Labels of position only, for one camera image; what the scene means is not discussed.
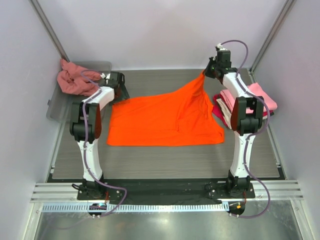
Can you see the salmon pink crumpled t shirt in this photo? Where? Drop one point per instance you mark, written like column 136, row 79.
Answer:
column 76, row 80

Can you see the slotted cable duct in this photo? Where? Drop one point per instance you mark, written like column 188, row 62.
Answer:
column 90, row 207

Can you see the orange t shirt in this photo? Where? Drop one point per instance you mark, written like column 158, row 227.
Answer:
column 179, row 118

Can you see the magenta folded t shirt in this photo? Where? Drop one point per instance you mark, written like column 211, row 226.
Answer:
column 230, row 101

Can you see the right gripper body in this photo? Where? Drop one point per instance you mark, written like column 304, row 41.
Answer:
column 217, row 67

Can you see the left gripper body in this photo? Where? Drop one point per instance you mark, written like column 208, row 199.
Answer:
column 122, row 83

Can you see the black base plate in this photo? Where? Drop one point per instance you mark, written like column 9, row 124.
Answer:
column 163, row 190

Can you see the clear grey plastic bin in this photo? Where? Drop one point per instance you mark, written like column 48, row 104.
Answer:
column 59, row 102

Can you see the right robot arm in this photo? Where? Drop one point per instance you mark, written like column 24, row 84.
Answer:
column 245, row 121

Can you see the frame post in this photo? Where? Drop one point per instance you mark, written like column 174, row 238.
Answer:
column 49, row 29
column 279, row 21

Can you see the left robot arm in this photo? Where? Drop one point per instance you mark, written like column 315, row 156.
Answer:
column 86, row 125

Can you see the right frame post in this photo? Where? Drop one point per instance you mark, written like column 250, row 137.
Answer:
column 279, row 21

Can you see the left frame post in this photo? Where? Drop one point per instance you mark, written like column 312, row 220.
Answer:
column 49, row 29

